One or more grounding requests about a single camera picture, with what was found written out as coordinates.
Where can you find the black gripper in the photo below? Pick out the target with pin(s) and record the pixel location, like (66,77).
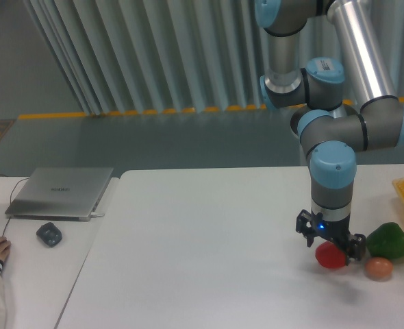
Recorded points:
(353,246)

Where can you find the red bell pepper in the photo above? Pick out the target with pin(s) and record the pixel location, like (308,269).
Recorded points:
(329,256)

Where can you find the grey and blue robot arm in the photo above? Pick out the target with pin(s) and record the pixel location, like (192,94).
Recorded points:
(360,80)

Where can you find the green bell pepper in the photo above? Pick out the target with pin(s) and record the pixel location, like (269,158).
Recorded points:
(387,241)

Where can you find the brown egg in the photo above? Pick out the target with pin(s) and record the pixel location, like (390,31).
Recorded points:
(379,268)

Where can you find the silver closed laptop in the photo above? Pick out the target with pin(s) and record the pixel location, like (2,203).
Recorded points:
(61,193)

